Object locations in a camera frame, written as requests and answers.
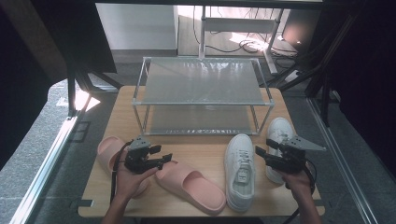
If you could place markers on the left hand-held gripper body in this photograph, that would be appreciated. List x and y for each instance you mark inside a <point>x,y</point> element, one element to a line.
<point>138,161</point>

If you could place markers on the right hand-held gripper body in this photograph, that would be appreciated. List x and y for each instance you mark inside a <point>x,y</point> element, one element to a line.
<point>291,161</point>

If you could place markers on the white sneaker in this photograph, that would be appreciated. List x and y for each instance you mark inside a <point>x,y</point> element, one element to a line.
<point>280,130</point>
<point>239,174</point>

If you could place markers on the pink slipper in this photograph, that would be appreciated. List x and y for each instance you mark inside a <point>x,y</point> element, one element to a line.
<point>109,152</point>
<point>193,186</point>

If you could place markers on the metal shoe rack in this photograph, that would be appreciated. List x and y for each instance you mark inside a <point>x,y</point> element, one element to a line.
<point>202,81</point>

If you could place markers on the person's right hand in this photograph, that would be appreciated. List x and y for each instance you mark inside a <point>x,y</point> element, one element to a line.
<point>297,183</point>

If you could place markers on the person's left hand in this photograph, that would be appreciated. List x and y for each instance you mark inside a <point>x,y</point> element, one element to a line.
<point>130,183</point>

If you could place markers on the black metal stand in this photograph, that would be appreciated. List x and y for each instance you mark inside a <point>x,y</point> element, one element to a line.
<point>325,93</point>

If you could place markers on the black tripod stand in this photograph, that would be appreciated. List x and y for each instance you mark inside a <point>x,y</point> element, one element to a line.
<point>71,93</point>

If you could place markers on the dark computer case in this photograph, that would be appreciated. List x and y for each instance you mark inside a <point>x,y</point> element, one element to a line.
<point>300,31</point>

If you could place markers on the white cabinet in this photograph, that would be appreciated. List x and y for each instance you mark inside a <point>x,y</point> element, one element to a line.
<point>137,26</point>

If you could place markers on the aluminium rail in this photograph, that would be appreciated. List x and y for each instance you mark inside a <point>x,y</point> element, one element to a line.
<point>43,174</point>
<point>339,161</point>

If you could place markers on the white metal desk frame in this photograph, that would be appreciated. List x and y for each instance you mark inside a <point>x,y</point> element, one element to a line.
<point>239,25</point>

